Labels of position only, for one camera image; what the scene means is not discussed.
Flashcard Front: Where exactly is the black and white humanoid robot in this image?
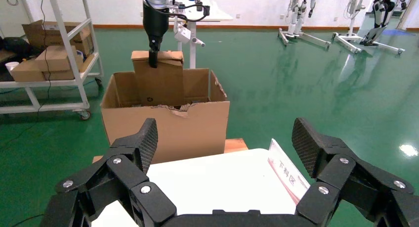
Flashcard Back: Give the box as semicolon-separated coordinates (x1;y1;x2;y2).
359;0;409;46

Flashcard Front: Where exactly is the light wooden board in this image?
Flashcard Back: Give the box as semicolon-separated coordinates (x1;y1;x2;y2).
78;52;96;74

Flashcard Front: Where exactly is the white paper cup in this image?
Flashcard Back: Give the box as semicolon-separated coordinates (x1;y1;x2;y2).
4;61;20;76

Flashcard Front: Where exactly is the big labelled cardboard box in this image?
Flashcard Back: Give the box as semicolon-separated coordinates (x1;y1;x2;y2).
22;20;94;56

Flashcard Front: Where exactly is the thin black hanging cable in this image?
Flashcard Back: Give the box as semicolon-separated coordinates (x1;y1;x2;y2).
39;0;52;113

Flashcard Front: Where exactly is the small cardboard box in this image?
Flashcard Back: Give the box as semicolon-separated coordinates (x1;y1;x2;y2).
130;50;185;107

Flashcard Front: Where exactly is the black bag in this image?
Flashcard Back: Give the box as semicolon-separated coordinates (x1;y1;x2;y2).
0;36;34;62

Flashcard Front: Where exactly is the grey metal robot stand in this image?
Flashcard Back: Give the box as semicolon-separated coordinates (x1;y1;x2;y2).
278;27;332;51

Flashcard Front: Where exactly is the large torn cardboard box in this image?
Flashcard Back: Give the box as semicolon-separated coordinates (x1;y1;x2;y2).
100;68;230;165

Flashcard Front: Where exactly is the acrylic red-white table sign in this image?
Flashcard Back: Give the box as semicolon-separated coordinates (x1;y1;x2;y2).
267;138;311;206

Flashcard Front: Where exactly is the white pedestal table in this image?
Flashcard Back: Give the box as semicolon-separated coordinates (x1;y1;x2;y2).
168;0;234;70

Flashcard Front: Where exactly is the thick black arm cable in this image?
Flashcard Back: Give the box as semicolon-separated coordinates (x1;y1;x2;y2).
167;2;210;22

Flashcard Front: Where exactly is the medium plain cardboard box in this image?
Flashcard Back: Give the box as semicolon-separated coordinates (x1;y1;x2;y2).
35;45;84;72

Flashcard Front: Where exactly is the flat low cardboard box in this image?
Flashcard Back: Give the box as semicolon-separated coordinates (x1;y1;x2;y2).
10;58;47;83

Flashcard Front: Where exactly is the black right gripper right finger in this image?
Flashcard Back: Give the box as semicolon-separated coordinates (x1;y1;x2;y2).
291;117;419;227

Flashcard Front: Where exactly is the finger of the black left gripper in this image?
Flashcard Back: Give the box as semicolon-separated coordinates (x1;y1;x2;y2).
149;49;159;69

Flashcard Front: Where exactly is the white metal shelf cart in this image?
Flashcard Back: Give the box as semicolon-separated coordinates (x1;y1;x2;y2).
0;0;104;121

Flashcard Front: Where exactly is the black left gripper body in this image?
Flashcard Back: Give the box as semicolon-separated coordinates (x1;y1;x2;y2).
142;3;170;52

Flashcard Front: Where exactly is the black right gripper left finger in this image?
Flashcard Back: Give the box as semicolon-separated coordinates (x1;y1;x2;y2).
39;118;177;227

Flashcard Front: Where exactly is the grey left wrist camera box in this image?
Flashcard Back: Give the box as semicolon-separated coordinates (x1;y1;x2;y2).
173;24;193;45

